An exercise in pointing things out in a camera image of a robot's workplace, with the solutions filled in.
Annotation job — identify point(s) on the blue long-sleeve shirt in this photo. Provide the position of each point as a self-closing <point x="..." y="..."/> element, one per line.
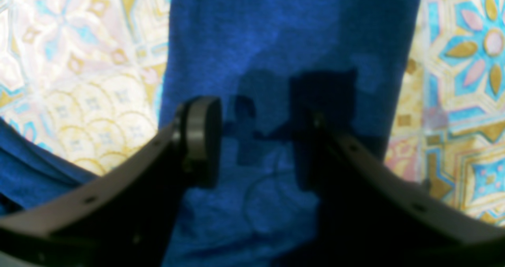
<point x="272" y="62"/>

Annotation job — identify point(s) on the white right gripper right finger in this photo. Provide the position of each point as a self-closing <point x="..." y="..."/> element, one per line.
<point x="368" y="217"/>

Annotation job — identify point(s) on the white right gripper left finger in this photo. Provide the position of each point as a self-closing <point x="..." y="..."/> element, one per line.
<point x="118" y="196"/>

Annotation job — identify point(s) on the patterned tile tablecloth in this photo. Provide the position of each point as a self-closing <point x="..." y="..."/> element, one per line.
<point x="83" y="79"/>

